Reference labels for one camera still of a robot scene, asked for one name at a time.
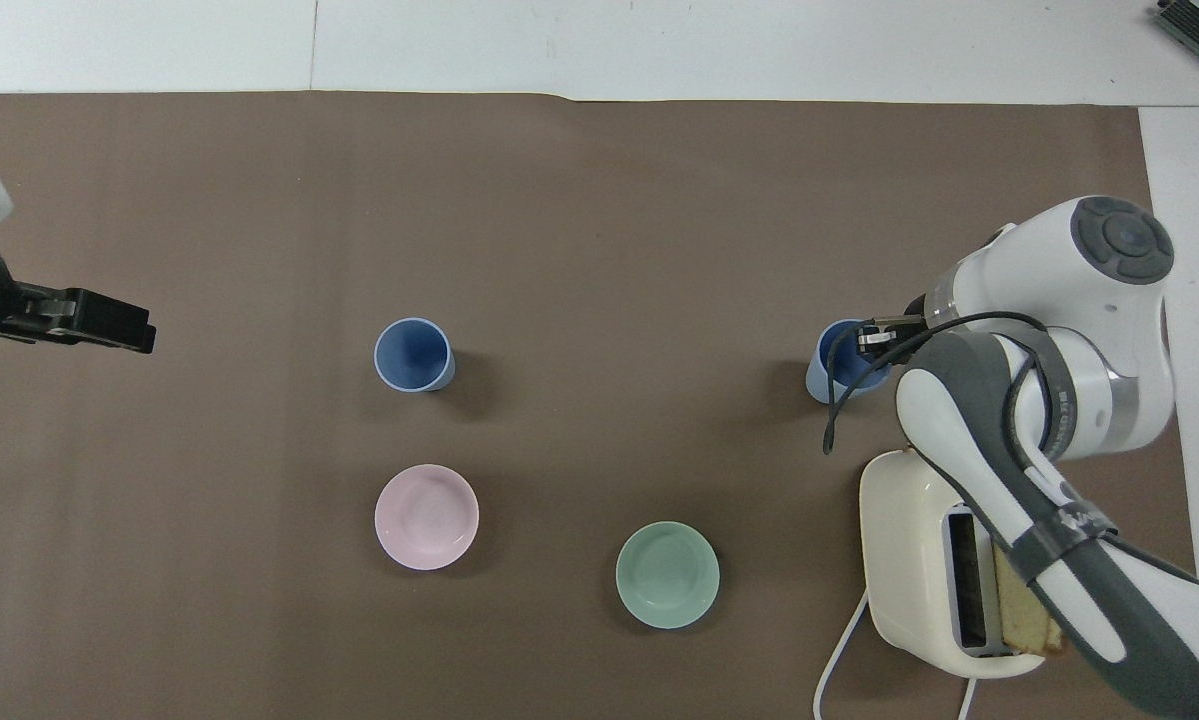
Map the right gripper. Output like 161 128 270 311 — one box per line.
862 293 932 343

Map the blue cup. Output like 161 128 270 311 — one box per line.
806 319 896 405
374 317 456 393

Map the cream toaster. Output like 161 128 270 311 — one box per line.
858 449 1052 681

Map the bread slice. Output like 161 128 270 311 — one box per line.
992 545 1067 661

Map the green bowl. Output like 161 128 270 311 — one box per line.
615 521 721 630

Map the pink bowl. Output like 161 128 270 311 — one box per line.
374 464 480 572

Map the black cable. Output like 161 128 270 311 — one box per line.
822 311 1052 456

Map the white power cable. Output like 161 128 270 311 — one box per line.
813 588 981 720

